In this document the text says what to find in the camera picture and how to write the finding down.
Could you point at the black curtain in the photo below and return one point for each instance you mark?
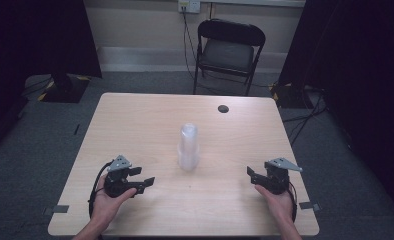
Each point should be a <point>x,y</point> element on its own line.
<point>35,36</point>
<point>361,66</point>

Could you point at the person's left hand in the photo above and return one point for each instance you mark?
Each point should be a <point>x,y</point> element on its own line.
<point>106,206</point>

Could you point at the person's right hand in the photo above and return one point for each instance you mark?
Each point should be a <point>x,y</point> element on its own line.
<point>279,205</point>

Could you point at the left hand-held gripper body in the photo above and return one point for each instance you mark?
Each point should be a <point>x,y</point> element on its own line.
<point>116,183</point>

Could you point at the black folding chair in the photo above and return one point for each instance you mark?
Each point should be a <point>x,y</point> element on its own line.
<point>230,53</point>

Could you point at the black stand base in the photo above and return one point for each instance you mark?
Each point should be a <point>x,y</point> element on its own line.
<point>286,96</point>
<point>65,90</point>

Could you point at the stack of clear plastic cups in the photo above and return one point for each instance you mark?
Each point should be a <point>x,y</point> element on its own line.
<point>188,146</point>

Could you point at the small black floor object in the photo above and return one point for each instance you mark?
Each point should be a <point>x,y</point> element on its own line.
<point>76,129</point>

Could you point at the white wall socket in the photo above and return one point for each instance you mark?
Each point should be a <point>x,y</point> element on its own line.
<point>189,5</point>

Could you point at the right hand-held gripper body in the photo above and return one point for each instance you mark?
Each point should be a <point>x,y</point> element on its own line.
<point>277,180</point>

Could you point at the black table grommet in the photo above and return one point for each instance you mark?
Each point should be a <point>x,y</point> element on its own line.
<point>223,109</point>

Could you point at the grey tape strip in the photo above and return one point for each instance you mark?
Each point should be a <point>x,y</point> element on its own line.
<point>309,206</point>
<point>56,209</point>

